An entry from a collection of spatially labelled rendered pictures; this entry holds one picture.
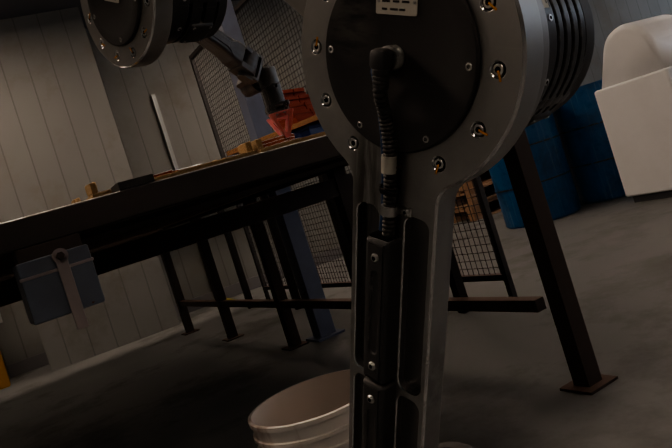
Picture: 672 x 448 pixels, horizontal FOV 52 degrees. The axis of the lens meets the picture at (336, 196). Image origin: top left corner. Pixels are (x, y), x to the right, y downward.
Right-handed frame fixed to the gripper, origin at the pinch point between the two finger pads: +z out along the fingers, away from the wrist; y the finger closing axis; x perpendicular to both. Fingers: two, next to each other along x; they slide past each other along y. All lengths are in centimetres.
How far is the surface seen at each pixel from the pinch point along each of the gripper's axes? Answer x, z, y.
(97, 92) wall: -104, -114, -449
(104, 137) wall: -110, -73, -446
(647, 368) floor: 80, 97, 8
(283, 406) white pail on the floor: -23, 62, 34
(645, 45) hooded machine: 274, -1, -229
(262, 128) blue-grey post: 8, -19, -184
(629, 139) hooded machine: 260, 58, -255
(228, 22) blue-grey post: 8, -80, -185
